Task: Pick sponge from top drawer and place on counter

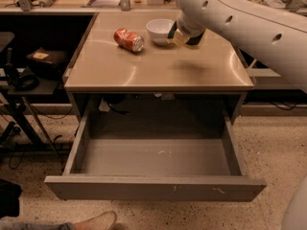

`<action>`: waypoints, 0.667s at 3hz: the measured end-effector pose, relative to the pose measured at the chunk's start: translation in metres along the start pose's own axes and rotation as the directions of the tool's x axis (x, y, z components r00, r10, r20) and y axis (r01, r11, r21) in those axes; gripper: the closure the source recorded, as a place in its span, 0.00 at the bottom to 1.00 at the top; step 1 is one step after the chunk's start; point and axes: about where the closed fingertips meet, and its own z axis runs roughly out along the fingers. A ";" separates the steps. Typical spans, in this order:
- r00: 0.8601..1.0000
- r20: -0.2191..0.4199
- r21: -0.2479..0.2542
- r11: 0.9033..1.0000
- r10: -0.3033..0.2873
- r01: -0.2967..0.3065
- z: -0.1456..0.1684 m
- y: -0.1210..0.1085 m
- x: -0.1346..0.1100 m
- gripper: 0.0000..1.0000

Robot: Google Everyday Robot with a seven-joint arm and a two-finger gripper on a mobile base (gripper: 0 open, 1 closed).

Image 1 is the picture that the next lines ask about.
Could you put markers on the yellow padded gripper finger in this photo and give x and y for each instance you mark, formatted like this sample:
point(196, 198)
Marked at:
point(180, 38)

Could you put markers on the red crushed soda can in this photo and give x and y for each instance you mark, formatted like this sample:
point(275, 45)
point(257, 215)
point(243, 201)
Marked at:
point(129, 40)

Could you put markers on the open grey top drawer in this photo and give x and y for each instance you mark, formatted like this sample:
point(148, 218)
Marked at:
point(149, 149)

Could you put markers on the white ceramic bowl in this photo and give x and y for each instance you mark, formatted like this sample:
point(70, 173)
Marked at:
point(159, 29)

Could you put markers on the black headphones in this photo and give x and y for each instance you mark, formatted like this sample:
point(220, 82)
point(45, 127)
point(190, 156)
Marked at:
point(21, 82)

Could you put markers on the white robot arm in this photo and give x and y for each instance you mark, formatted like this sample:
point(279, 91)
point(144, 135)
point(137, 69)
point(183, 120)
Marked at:
point(278, 39)

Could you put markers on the black box with label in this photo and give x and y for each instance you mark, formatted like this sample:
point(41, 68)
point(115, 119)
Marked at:
point(48, 64)

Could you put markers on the green and yellow sponge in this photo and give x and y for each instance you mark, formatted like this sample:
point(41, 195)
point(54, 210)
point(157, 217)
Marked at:
point(195, 40)

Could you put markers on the person's tan shoe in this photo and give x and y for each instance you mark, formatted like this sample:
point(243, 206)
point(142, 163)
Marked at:
point(104, 221)

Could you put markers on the black side table stand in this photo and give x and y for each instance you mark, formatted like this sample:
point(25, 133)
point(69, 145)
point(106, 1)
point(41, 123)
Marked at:
point(19, 103)

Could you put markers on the grey counter cabinet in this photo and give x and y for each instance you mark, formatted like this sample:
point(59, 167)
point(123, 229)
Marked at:
point(162, 88)

